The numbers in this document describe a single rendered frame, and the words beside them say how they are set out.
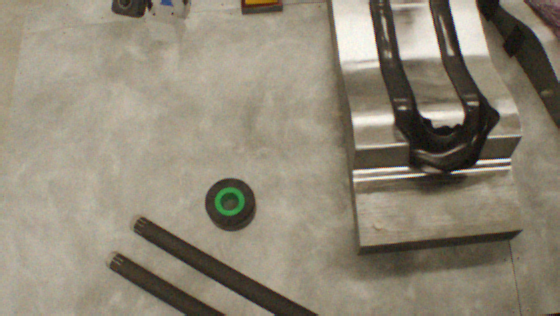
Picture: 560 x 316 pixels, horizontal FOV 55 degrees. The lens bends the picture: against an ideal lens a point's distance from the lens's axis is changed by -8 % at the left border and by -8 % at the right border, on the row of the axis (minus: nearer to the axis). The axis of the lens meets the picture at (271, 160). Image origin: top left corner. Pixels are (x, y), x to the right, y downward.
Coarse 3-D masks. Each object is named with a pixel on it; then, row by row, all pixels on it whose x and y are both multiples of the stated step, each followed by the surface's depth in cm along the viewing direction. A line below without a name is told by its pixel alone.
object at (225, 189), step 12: (228, 180) 92; (240, 180) 92; (216, 192) 91; (228, 192) 91; (240, 192) 91; (252, 192) 91; (216, 204) 91; (240, 204) 90; (252, 204) 90; (216, 216) 90; (228, 216) 90; (240, 216) 90; (252, 216) 92; (228, 228) 91; (240, 228) 92
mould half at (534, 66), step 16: (480, 0) 107; (512, 0) 101; (496, 16) 103; (512, 16) 98; (528, 16) 96; (528, 32) 95; (544, 32) 93; (528, 48) 97; (544, 48) 92; (528, 64) 99; (544, 64) 94; (544, 80) 95
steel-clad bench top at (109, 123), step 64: (192, 0) 111; (320, 0) 109; (64, 64) 107; (128, 64) 106; (192, 64) 105; (256, 64) 104; (320, 64) 104; (512, 64) 102; (64, 128) 102; (128, 128) 101; (192, 128) 100; (256, 128) 99; (320, 128) 99; (0, 192) 97; (64, 192) 97; (128, 192) 96; (192, 192) 95; (256, 192) 95; (320, 192) 94; (0, 256) 93; (64, 256) 92; (128, 256) 92; (256, 256) 91; (320, 256) 90; (384, 256) 89; (448, 256) 89; (512, 256) 88
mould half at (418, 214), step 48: (336, 0) 98; (336, 48) 98; (432, 48) 94; (480, 48) 94; (384, 96) 87; (432, 96) 86; (384, 144) 82; (384, 192) 87; (432, 192) 87; (480, 192) 86; (384, 240) 84; (432, 240) 84; (480, 240) 87
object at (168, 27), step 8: (168, 0) 93; (152, 8) 91; (160, 8) 91; (168, 8) 91; (152, 16) 91; (160, 16) 90; (168, 16) 90; (176, 16) 90; (152, 24) 91; (160, 24) 90; (168, 24) 90; (176, 24) 91; (184, 24) 94; (152, 32) 93; (160, 32) 93; (168, 32) 92; (176, 32) 92; (184, 32) 95; (168, 40) 94; (176, 40) 94
